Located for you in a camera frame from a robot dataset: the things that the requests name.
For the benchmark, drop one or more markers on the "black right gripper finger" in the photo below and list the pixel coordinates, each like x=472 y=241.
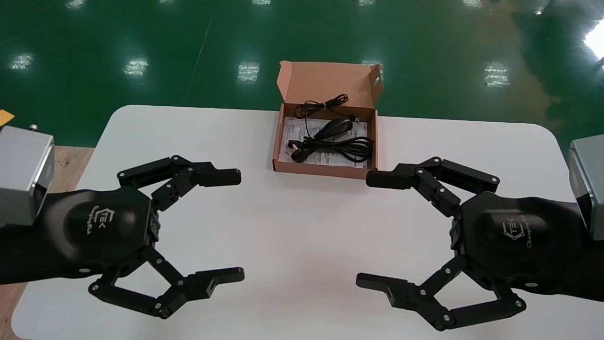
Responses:
x=401 y=293
x=424 y=177

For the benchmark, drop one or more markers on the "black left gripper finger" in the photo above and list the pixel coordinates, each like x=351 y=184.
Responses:
x=188 y=172
x=198 y=285

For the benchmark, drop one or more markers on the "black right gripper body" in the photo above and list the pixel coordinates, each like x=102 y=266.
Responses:
x=519 y=241

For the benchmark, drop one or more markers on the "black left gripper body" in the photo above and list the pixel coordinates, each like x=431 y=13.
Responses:
x=94 y=226

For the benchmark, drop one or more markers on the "brown cardboard storage box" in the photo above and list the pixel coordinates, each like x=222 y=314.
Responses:
x=330 y=78

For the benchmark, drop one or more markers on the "white printed instruction sheet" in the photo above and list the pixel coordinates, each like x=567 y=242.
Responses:
x=292 y=127

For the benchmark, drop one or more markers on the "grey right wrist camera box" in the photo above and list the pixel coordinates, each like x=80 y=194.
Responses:
x=590 y=189

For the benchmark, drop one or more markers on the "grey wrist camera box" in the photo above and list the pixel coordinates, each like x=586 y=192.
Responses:
x=590 y=189
x=21 y=174

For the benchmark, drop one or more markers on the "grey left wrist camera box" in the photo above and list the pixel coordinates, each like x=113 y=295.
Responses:
x=21 y=174

